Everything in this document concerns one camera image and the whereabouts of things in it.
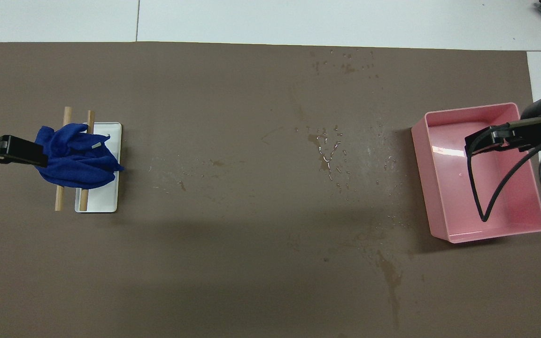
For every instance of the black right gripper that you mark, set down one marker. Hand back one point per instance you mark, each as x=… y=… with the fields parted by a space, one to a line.
x=533 y=129

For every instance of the blue towel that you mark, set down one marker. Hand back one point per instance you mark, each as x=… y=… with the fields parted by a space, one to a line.
x=75 y=159

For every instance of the spilled water drops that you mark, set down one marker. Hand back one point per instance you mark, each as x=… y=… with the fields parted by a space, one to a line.
x=326 y=157

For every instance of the pink plastic bin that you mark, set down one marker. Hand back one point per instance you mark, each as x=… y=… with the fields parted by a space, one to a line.
x=453 y=197

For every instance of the white rack with wooden rods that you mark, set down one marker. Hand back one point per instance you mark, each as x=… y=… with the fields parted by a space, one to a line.
x=104 y=197

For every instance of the brown table mat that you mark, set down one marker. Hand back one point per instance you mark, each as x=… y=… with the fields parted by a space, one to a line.
x=251 y=263

